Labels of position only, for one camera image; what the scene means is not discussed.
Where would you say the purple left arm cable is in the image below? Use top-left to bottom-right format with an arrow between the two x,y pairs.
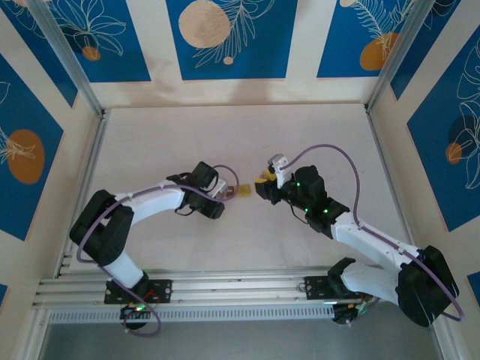
76,164 -> 240,337

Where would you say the blue floral wall panel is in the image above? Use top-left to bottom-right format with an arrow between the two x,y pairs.
389,0 -> 480,101
0,52 -> 65,242
316,0 -> 417,79
406,25 -> 480,233
166,0 -> 299,81
44,0 -> 152,83
0,0 -> 79,110

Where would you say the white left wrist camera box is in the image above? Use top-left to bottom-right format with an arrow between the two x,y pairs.
208,178 -> 230,200

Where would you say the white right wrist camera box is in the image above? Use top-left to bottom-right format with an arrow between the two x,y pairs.
266,152 -> 293,189

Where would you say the aluminium frame post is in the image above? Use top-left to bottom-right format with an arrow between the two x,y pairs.
28,0 -> 107,118
364,0 -> 432,113

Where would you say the aluminium base beam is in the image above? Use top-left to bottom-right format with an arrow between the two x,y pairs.
31,266 -> 380,312

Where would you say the slotted grey cable duct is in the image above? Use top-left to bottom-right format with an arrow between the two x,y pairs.
47,306 -> 335,324

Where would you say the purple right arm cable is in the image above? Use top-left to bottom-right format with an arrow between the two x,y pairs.
283,144 -> 467,323

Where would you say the controller board with green light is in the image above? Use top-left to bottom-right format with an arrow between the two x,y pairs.
119,302 -> 155,320
331,299 -> 376,326

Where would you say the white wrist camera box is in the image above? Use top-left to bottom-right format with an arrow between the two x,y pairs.
266,152 -> 293,189
208,178 -> 230,200

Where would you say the aluminium table side rail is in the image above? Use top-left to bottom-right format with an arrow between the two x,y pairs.
55,110 -> 110,279
366,107 -> 421,252

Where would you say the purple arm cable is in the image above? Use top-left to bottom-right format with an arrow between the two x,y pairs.
283,144 -> 467,323
76,164 -> 240,337

